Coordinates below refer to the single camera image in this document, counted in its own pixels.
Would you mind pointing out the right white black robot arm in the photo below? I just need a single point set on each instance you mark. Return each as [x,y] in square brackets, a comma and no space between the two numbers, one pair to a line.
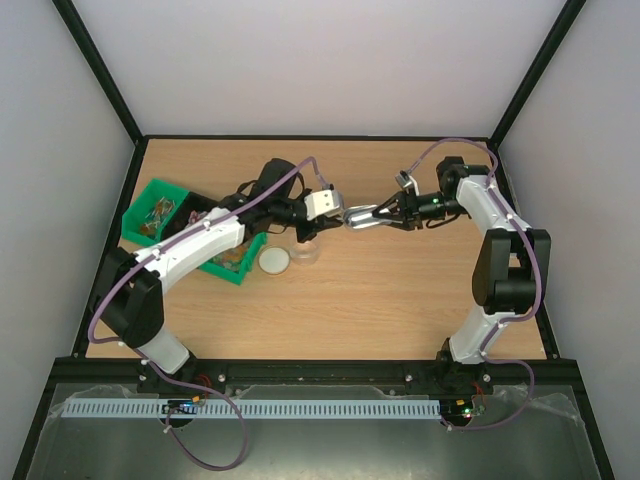
[509,278]

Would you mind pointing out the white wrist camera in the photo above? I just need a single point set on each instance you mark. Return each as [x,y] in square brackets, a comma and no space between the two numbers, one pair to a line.
[407,183]
[327,202]

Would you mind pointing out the metal front tray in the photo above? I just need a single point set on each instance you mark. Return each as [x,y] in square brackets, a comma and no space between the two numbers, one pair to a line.
[512,437]

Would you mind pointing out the green bin of gummies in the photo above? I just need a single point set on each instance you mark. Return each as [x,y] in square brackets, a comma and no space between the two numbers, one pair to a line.
[234,264]

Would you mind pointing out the black bin of lollipops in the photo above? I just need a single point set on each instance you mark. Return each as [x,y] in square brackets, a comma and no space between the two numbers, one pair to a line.
[193,208]

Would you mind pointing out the green bin of sticks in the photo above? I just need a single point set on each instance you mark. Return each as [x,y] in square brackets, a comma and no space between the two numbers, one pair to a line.
[147,216]

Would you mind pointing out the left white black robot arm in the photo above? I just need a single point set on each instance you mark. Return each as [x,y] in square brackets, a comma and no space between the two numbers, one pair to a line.
[130,288]

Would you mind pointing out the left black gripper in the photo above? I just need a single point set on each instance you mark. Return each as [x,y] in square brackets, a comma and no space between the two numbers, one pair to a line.
[318,225]

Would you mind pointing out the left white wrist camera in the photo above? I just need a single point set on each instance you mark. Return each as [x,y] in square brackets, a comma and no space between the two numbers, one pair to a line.
[327,202]

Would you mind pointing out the black aluminium frame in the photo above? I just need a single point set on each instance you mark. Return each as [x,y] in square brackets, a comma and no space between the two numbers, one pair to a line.
[553,370]

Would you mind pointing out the light blue cable duct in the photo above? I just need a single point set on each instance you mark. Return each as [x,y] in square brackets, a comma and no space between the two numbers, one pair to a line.
[253,409]

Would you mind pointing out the white jar lid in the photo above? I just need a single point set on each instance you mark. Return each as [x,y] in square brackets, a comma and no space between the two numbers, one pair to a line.
[274,260]

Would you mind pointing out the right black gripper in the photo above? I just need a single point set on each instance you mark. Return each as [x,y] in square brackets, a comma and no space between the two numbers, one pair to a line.
[406,211]

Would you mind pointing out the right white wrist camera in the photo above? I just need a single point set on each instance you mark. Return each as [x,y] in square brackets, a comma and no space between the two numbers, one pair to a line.
[407,183]

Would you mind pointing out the metal candy scoop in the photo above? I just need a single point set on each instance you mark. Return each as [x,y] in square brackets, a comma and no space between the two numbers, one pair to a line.
[361,217]

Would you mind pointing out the clear glass jar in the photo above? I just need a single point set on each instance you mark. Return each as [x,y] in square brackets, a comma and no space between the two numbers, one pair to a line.
[304,253]

